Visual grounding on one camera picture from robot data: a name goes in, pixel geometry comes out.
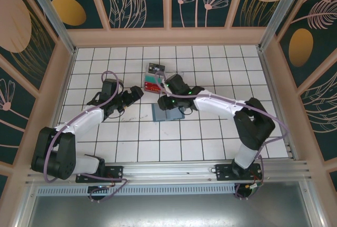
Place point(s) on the teal card holder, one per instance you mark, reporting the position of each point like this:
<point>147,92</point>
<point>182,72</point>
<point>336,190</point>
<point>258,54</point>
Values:
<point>160,113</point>

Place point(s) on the red VIP card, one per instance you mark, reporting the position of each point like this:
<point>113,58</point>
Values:
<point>152,87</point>

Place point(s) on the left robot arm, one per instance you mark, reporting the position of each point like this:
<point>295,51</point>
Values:
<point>52,156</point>

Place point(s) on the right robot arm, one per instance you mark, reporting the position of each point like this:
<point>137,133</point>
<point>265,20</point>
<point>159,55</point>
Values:
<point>258,129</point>

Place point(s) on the green card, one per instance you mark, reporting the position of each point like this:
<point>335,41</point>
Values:
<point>150,79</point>

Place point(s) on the clear acrylic card organizer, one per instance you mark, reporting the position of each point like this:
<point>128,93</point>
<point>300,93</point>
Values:
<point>172,73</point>

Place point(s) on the black white-print VIP card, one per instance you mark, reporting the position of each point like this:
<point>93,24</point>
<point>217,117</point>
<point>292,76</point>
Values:
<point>156,68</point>

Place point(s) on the black electronics box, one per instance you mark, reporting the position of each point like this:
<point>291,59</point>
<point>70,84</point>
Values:
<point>246,194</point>
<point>95,197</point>

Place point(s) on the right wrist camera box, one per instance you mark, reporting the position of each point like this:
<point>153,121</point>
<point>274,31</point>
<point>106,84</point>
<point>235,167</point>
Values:
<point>176,83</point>

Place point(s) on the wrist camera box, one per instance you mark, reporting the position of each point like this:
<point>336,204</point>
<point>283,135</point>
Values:
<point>176,83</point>
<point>109,87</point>

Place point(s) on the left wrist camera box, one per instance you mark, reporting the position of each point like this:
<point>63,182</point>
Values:
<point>109,87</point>

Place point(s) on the aluminium mounting rail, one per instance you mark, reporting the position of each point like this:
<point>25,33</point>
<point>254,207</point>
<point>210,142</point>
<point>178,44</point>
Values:
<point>168,171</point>

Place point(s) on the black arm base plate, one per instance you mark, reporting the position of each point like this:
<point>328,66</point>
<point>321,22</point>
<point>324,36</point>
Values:
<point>116,171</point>
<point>223,171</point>

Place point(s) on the aluminium frame post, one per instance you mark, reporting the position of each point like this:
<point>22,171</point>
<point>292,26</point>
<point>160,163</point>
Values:
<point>52,13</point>
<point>276,8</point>

